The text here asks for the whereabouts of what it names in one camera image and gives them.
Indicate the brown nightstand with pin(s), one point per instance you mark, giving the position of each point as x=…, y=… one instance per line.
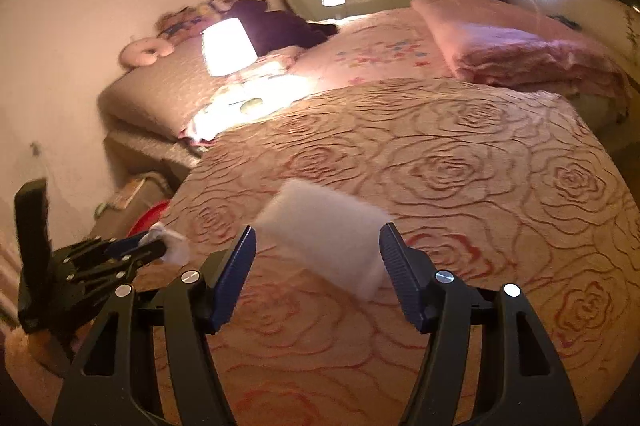
x=130, y=211

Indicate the white floral pillow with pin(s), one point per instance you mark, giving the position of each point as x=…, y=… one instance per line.
x=235, y=100

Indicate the beige patterned headboard cushion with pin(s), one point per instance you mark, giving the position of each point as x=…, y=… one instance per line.
x=150, y=90

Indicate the dark purple clothing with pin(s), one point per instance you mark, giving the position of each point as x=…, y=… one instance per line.
x=280, y=28

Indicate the colourful booklet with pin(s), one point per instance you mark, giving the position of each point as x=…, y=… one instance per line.
x=127, y=196

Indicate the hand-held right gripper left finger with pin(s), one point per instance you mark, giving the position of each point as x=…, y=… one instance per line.
x=232, y=276

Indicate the pink neck pillow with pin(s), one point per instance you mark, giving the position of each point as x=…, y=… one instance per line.
x=142, y=50

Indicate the rose patterned blanket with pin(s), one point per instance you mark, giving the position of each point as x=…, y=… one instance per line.
x=450, y=181

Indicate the small green object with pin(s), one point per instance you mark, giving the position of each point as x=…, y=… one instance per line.
x=101, y=207

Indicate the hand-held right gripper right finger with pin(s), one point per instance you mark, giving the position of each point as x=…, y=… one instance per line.
x=400, y=276

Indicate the wall socket with plug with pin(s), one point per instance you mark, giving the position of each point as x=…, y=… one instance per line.
x=35, y=149

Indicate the white tissue sheet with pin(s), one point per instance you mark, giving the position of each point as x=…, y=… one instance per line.
x=172, y=246

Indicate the patterned upholstered bed frame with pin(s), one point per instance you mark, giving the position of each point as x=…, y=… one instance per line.
x=145, y=150

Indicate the pile of plush toys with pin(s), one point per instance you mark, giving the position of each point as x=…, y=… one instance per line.
x=190, y=20

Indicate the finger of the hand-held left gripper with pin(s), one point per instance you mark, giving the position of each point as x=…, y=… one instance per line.
x=125, y=246
x=135, y=266

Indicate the white shade table lamp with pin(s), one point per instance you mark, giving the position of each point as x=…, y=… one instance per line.
x=227, y=45

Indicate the red plastic basket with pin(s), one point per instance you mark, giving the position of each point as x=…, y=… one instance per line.
x=150, y=216

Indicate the folded pink quilt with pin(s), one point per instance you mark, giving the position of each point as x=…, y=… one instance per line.
x=500, y=40

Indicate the pink floral bedsheet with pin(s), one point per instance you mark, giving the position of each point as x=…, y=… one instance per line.
x=375, y=50

